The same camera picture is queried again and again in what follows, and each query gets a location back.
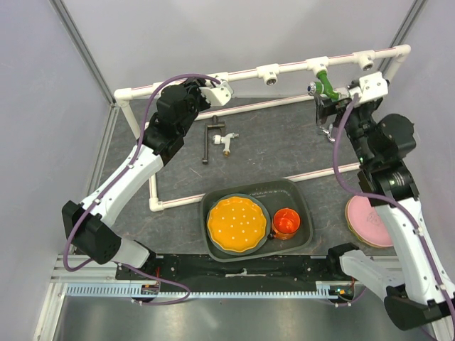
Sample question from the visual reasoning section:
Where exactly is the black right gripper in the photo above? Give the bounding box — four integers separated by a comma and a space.
315, 92, 379, 166

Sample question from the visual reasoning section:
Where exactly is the green plastic water faucet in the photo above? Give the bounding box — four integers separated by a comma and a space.
307, 70, 348, 102

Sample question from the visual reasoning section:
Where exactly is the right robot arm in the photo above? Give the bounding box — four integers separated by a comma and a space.
308, 82, 454, 340

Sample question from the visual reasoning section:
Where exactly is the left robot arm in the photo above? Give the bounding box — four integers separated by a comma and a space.
62, 74, 230, 279

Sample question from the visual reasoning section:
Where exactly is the dark bronze faucet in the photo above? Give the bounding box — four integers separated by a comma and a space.
202, 115, 226, 165

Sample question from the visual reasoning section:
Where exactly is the chrome metal faucet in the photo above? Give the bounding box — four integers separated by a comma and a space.
318, 124, 336, 144

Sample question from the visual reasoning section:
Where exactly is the white plastic faucet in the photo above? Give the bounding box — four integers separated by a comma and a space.
212, 133, 239, 157

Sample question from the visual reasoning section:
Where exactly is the dark grey plastic tray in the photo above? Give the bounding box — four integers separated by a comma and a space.
200, 179, 314, 263

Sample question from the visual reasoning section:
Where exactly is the yellow dotted plate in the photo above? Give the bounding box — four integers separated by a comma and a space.
206, 195, 268, 255

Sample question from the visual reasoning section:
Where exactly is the orange mug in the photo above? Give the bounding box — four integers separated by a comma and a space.
269, 207, 301, 240

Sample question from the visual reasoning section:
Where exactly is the green plate under pink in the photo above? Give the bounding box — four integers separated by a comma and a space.
345, 210, 378, 248

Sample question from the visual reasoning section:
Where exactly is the grey plate under yellow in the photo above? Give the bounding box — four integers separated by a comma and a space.
205, 193, 274, 256

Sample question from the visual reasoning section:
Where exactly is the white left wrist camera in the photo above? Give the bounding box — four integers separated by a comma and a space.
200, 79, 234, 107

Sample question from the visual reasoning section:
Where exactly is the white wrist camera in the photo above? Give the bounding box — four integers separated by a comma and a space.
354, 72, 388, 105
200, 79, 234, 107

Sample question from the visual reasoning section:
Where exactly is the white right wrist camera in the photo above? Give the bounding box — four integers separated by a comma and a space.
354, 72, 388, 105

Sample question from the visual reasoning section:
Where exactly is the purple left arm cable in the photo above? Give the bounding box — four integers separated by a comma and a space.
63, 73, 223, 306

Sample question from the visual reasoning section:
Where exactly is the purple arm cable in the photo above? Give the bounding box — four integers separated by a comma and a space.
332, 97, 455, 341
63, 73, 223, 306

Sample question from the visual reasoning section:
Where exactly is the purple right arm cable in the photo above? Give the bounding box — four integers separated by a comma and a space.
332, 97, 455, 341

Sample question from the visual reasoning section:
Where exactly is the aluminium frame post right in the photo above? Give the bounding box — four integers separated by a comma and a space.
377, 0, 429, 85

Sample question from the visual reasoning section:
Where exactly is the aluminium frame post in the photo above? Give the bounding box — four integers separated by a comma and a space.
49, 0, 116, 107
377, 0, 429, 85

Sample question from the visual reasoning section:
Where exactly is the white PVC pipe frame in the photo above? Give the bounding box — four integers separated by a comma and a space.
112, 44, 412, 212

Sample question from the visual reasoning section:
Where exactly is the aluminium frame post left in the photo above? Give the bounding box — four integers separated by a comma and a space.
49, 0, 116, 107

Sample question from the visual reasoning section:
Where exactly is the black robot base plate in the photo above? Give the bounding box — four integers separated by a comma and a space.
139, 254, 353, 283

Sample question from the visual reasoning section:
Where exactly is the light blue cable duct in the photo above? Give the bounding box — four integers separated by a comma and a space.
66, 283, 338, 299

